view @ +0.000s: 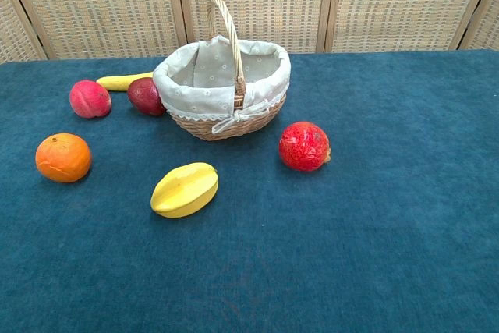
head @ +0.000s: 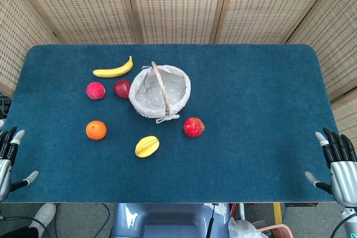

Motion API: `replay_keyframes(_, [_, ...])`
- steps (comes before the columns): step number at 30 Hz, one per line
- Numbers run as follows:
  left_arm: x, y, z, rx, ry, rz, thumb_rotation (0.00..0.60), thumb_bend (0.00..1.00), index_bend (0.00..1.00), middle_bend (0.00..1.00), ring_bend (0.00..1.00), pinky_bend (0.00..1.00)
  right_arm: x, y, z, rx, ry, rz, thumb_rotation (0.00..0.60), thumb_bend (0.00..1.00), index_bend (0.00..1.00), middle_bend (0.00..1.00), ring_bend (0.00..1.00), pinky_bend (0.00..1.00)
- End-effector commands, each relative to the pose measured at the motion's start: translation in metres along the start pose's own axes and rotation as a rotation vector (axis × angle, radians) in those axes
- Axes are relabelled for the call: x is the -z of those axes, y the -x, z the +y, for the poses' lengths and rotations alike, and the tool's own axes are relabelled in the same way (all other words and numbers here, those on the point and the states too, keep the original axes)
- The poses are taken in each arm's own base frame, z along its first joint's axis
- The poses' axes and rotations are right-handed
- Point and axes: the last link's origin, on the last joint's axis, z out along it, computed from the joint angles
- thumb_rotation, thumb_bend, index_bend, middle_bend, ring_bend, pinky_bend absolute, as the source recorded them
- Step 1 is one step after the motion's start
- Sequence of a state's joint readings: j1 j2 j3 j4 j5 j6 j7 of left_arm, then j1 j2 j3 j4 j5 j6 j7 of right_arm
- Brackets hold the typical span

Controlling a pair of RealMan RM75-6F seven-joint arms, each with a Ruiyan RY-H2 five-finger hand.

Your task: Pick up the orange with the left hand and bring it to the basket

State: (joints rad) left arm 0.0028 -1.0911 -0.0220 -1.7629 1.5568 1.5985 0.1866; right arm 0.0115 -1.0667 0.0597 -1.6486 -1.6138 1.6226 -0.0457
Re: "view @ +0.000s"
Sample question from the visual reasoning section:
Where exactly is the wicker basket with cloth liner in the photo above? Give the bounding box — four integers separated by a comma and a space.
152, 0, 292, 142

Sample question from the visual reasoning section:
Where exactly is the red pomegranate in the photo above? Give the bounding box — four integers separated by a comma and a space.
278, 121, 332, 173

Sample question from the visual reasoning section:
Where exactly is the yellow starfruit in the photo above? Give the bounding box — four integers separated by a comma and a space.
150, 161, 220, 219

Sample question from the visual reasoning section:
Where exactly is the dark red apple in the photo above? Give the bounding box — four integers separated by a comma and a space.
126, 77, 167, 117

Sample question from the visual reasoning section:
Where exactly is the blue table cloth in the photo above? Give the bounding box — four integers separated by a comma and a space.
0, 48, 499, 333

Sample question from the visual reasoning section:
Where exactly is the yellow banana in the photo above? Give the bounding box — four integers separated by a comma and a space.
95, 71, 155, 93

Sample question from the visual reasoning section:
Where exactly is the pink red peach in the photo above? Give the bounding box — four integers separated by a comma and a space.
69, 79, 113, 119

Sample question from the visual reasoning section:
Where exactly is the orange fruit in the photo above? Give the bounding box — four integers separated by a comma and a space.
34, 133, 94, 184

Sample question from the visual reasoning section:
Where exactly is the woven folding screen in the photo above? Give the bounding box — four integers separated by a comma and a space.
0, 0, 499, 66

